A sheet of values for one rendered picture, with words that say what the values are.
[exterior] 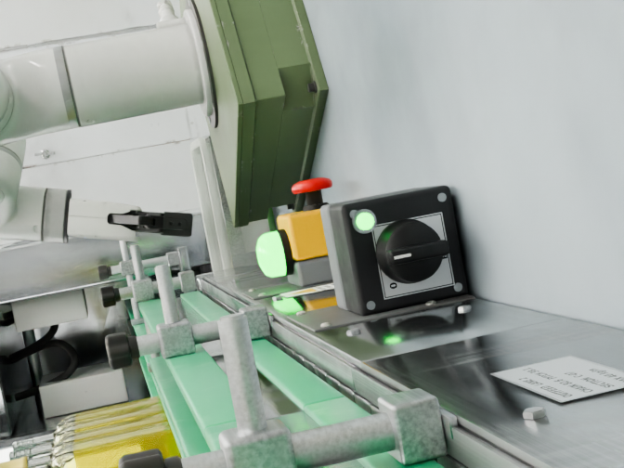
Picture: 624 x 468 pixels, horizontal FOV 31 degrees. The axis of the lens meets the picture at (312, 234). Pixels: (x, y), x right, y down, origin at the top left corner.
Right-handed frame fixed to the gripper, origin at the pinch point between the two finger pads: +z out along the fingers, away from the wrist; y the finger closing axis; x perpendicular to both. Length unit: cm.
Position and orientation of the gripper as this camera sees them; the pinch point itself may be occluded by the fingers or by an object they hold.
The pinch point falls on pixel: (177, 225)
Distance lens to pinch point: 161.2
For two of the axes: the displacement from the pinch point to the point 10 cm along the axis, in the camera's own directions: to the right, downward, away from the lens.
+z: 9.8, 0.7, 1.7
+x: 0.7, -10.0, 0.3
